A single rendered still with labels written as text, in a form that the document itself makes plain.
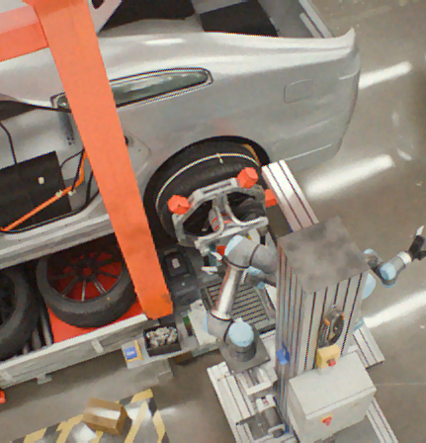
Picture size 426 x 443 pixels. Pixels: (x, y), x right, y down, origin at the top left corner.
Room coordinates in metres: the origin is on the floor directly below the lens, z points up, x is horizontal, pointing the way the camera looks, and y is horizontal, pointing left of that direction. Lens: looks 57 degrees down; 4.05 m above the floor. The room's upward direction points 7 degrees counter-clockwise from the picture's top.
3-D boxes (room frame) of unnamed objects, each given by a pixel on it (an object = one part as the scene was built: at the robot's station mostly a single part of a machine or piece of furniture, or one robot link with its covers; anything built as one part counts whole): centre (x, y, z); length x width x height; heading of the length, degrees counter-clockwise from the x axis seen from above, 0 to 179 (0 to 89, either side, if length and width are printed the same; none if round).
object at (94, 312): (2.13, 0.86, 0.39); 0.66 x 0.66 x 0.24
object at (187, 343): (1.56, 0.43, 0.44); 0.43 x 0.17 x 0.03; 104
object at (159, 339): (1.57, 0.40, 0.51); 0.20 x 0.14 x 0.13; 95
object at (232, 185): (2.15, -0.02, 0.85); 0.54 x 0.07 x 0.54; 104
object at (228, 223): (2.08, -0.04, 0.85); 0.21 x 0.14 x 0.14; 14
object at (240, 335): (1.33, -0.04, 0.98); 0.13 x 0.12 x 0.14; 55
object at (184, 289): (2.11, 0.29, 0.26); 0.42 x 0.18 x 0.35; 14
